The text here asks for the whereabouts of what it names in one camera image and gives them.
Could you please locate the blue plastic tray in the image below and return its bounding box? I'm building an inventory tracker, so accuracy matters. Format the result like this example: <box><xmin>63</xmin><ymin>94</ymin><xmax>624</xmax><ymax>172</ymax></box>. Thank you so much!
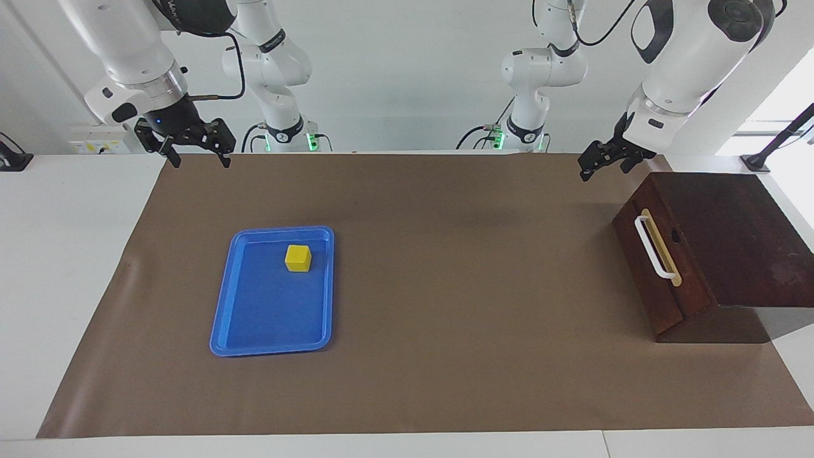
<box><xmin>209</xmin><ymin>226</ymin><xmax>335</xmax><ymax>357</ymax></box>

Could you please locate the white wall socket box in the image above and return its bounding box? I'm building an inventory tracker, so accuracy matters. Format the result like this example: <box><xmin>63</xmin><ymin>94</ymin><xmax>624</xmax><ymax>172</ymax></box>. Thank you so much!
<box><xmin>67</xmin><ymin>124</ymin><xmax>131</xmax><ymax>155</ymax></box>

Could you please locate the dark wooden drawer cabinet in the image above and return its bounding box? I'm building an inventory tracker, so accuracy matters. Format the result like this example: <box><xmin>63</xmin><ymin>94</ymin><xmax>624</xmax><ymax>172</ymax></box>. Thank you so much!
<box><xmin>612</xmin><ymin>170</ymin><xmax>814</xmax><ymax>344</ymax></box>

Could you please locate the white drawer handle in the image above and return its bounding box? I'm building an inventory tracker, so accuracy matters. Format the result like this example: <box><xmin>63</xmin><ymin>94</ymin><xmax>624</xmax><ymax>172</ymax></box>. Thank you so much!
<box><xmin>635</xmin><ymin>215</ymin><xmax>677</xmax><ymax>281</ymax></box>

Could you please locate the black base cable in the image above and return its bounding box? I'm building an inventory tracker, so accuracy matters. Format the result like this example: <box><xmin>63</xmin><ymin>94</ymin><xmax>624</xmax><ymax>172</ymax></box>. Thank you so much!
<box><xmin>240</xmin><ymin>123</ymin><xmax>265</xmax><ymax>154</ymax></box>
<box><xmin>456</xmin><ymin>124</ymin><xmax>503</xmax><ymax>151</ymax></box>

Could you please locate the yellow cube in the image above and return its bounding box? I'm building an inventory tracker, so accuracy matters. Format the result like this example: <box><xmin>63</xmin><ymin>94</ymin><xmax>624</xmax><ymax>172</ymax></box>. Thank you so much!
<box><xmin>284</xmin><ymin>244</ymin><xmax>312</xmax><ymax>273</ymax></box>

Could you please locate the black clamp pole stand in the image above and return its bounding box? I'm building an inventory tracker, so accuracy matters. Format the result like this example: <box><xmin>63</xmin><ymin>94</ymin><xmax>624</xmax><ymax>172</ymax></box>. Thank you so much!
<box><xmin>741</xmin><ymin>102</ymin><xmax>814</xmax><ymax>174</ymax></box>

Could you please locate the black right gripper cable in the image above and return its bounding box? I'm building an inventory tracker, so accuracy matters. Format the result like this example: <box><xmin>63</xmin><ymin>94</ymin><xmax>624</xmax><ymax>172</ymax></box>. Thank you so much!
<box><xmin>188</xmin><ymin>32</ymin><xmax>246</xmax><ymax>101</ymax></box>

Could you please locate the black desk stand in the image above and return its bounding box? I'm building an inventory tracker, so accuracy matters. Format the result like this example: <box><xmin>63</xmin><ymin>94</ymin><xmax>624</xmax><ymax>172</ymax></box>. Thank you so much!
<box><xmin>0</xmin><ymin>132</ymin><xmax>34</xmax><ymax>172</ymax></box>

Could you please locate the brown table mat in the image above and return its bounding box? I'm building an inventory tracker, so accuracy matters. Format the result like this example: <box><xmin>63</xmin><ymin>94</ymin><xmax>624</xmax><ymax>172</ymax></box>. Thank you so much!
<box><xmin>36</xmin><ymin>153</ymin><xmax>814</xmax><ymax>440</ymax></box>

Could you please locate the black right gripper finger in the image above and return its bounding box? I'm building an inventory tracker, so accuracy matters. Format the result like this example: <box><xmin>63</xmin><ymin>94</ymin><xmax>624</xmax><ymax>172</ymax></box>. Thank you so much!
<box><xmin>197</xmin><ymin>119</ymin><xmax>237</xmax><ymax>169</ymax></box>
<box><xmin>135</xmin><ymin>121</ymin><xmax>183</xmax><ymax>169</ymax></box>

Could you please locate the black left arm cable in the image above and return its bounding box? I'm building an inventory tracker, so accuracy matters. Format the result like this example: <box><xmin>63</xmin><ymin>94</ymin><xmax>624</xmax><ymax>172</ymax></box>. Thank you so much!
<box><xmin>569</xmin><ymin>0</ymin><xmax>637</xmax><ymax>47</ymax></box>

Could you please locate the dark wooden drawer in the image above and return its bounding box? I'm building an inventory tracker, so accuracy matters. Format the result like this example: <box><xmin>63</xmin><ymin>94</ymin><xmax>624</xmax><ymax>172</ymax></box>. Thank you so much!
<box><xmin>620</xmin><ymin>173</ymin><xmax>714</xmax><ymax>319</ymax></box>

